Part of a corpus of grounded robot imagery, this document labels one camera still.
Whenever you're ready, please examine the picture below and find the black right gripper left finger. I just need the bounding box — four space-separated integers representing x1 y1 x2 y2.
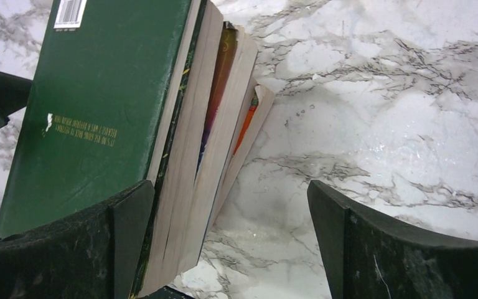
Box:
0 180 154 298

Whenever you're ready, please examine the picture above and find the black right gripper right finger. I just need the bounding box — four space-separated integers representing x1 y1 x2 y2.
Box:
307 180 478 298

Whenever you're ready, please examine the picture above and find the green hardcover book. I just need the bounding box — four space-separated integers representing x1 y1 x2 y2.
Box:
0 0 209 299

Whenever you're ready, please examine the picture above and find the red spine paperback book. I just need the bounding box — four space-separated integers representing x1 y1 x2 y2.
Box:
209 80 274 227

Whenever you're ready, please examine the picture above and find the blue cover paperback book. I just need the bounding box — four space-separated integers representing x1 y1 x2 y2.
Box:
138 0 259 298

